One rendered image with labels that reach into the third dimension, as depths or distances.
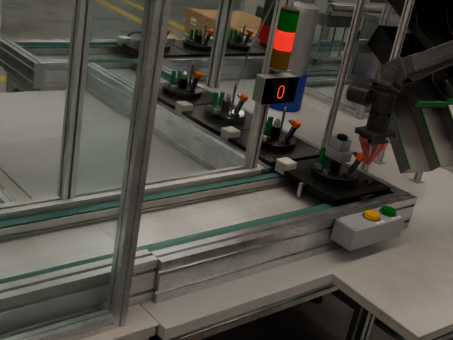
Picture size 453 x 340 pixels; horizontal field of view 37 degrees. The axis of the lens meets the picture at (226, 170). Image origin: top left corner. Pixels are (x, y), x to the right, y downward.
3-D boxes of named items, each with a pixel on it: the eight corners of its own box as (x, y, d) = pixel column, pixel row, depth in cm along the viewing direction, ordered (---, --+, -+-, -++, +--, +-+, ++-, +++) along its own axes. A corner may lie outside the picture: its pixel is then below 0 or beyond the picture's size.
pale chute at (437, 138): (457, 165, 217) (468, 160, 213) (428, 167, 210) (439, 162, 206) (430, 86, 225) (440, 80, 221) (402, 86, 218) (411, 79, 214)
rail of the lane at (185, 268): (407, 227, 197) (418, 193, 193) (156, 303, 140) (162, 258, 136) (392, 219, 201) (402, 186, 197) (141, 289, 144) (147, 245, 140)
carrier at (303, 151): (324, 159, 212) (334, 121, 207) (269, 168, 196) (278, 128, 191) (272, 131, 228) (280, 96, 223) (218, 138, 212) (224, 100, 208)
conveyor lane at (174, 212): (380, 220, 198) (389, 190, 194) (139, 288, 144) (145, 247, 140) (311, 181, 217) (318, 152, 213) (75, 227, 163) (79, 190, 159)
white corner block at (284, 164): (294, 175, 195) (298, 162, 193) (284, 177, 192) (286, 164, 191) (284, 168, 198) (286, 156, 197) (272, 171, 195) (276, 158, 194)
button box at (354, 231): (400, 236, 181) (406, 216, 179) (349, 251, 168) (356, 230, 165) (379, 224, 186) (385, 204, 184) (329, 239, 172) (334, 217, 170)
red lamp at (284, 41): (295, 51, 177) (299, 33, 175) (282, 52, 174) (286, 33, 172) (282, 46, 180) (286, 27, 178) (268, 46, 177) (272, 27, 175)
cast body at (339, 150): (350, 162, 191) (356, 138, 189) (340, 163, 188) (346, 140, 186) (328, 150, 197) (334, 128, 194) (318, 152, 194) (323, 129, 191)
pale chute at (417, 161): (431, 171, 207) (441, 166, 204) (400, 173, 200) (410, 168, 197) (404, 88, 215) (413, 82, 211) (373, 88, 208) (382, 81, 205)
